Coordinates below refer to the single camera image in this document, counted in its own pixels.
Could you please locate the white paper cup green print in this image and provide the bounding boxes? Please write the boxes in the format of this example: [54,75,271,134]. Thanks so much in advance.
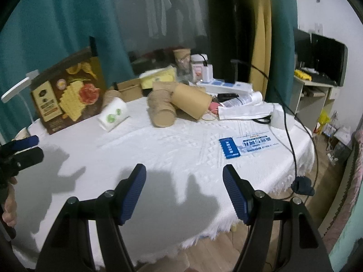
[98,98,130,131]

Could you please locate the brown paper cup stack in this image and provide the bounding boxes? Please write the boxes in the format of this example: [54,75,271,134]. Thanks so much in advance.
[147,82,177,128]

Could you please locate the large brown paper cup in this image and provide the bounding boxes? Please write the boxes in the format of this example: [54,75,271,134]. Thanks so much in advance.
[171,84,212,120]

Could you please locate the upright brown paper cup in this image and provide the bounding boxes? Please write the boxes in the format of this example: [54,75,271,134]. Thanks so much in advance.
[173,49,191,75]

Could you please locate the person's left hand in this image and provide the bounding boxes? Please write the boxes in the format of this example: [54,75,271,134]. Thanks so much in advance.
[2,177,17,227]

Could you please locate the white desk lamp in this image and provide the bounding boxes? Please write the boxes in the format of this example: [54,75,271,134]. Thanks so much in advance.
[1,69,39,123]

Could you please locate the brown cracker box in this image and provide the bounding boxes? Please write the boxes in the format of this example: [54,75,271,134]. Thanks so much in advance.
[30,47,106,134]

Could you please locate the blue white card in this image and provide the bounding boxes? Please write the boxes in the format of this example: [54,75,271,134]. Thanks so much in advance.
[219,131,280,159]

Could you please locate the white knitted tablecloth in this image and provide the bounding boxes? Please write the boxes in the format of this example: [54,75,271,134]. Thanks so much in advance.
[13,98,314,267]

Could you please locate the small cardboard box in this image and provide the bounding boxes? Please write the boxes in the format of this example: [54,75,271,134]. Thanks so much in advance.
[113,78,143,102]

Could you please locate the teal curtain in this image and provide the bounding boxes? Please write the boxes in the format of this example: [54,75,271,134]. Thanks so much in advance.
[0,0,135,143]

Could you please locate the white papers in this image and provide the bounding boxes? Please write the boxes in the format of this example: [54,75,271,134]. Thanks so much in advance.
[218,92,284,120]

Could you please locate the white desk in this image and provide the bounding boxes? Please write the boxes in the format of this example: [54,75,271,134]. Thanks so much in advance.
[289,75,341,131]

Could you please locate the yellow tissue pack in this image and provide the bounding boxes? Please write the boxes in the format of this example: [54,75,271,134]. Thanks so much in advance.
[139,65,177,90]

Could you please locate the white power strip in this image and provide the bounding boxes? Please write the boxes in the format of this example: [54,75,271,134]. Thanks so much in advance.
[196,79,253,95]

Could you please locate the yellow curtain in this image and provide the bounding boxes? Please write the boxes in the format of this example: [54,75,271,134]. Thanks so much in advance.
[247,0,273,97]

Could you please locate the black monitor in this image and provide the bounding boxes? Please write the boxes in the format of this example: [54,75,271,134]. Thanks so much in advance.
[294,29,348,87]

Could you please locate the clear jar white lid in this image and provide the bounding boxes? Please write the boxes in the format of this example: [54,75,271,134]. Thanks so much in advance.
[191,53,208,82]

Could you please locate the black cable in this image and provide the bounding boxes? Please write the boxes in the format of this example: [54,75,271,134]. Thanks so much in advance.
[249,63,320,202]

